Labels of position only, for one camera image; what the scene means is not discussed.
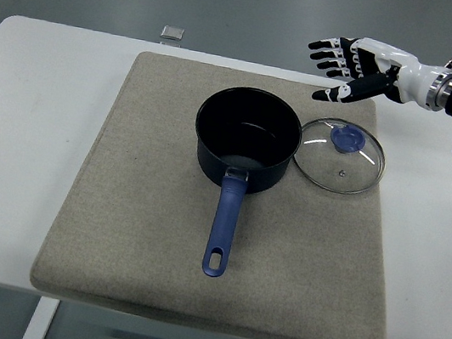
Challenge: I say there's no white and black hand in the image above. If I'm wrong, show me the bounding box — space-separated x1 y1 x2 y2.
299 28 446 121

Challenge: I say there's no beige fabric mat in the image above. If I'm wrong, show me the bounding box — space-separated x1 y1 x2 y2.
23 38 427 339

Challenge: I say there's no glass lid with blue knob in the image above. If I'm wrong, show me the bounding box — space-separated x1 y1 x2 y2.
290 112 393 201

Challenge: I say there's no white table leg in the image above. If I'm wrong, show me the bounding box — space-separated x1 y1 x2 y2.
20 294 62 339

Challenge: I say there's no small silver floor plate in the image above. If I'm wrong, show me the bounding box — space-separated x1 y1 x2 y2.
159 24 186 43

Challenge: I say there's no dark blue saucepan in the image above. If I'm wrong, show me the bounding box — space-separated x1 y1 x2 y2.
172 80 309 289

